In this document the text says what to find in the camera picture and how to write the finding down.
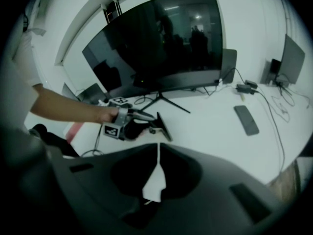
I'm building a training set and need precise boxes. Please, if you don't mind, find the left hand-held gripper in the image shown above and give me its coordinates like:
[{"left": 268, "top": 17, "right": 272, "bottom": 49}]
[{"left": 102, "top": 96, "right": 157, "bottom": 141}]

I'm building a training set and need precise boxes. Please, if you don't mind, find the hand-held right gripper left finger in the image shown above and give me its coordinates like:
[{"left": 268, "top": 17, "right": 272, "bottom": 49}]
[{"left": 47, "top": 142, "right": 158, "bottom": 232}]

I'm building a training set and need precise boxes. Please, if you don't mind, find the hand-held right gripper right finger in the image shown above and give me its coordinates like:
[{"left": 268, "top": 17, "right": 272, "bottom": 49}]
[{"left": 156, "top": 142, "right": 287, "bottom": 234}]

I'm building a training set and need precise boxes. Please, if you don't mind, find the person's left forearm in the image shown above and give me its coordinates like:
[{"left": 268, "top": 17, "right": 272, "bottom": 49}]
[{"left": 30, "top": 84, "right": 120, "bottom": 125}]

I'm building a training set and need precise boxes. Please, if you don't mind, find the red mouse pad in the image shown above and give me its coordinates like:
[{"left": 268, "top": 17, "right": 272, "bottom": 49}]
[{"left": 65, "top": 121, "right": 85, "bottom": 141}]

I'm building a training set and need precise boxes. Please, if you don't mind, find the black smartphone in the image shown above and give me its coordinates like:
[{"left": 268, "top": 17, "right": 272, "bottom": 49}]
[{"left": 234, "top": 105, "right": 260, "bottom": 136}]

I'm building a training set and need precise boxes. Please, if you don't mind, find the dark grey desk panel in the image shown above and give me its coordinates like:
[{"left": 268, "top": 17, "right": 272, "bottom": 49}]
[
  {"left": 80, "top": 83, "right": 108, "bottom": 105},
  {"left": 221, "top": 48, "right": 238, "bottom": 84}
]

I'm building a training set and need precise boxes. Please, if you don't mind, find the large black monitor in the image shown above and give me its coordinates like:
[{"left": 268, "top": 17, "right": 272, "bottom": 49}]
[{"left": 82, "top": 0, "right": 224, "bottom": 114}]

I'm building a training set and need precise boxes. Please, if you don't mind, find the person's white shirt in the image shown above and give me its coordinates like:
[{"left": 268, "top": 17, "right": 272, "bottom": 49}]
[{"left": 0, "top": 0, "right": 47, "bottom": 137}]

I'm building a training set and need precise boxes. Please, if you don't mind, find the dark grey monitor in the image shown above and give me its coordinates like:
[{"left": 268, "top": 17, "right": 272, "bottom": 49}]
[{"left": 260, "top": 34, "right": 306, "bottom": 85}]

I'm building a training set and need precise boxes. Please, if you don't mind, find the long dark cable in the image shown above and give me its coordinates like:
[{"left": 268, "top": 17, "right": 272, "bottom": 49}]
[{"left": 229, "top": 67, "right": 286, "bottom": 178}]

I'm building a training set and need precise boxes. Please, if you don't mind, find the tangled white cable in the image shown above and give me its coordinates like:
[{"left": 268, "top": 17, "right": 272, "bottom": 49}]
[{"left": 270, "top": 87, "right": 311, "bottom": 122}]

